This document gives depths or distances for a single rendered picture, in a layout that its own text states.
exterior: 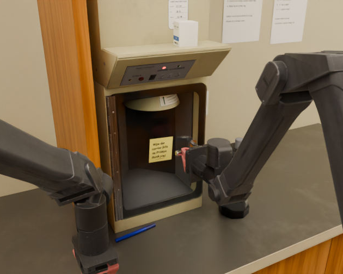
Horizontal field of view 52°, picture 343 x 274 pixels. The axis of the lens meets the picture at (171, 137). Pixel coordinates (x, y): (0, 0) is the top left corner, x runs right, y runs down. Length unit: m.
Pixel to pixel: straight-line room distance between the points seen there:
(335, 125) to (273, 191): 0.92
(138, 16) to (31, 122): 0.63
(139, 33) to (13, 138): 0.56
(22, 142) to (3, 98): 0.87
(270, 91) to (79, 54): 0.44
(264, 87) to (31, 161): 0.35
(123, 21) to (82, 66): 0.18
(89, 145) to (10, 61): 0.55
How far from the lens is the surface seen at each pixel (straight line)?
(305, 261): 1.32
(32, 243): 1.18
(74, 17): 0.81
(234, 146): 1.15
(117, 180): 1.04
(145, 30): 0.96
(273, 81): 0.54
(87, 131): 0.87
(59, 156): 0.56
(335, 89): 0.49
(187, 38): 0.93
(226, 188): 0.79
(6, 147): 0.46
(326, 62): 0.48
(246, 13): 1.68
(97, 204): 0.64
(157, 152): 1.05
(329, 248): 1.39
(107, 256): 0.69
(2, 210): 1.37
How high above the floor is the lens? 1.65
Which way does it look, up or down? 23 degrees down
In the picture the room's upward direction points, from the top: straight up
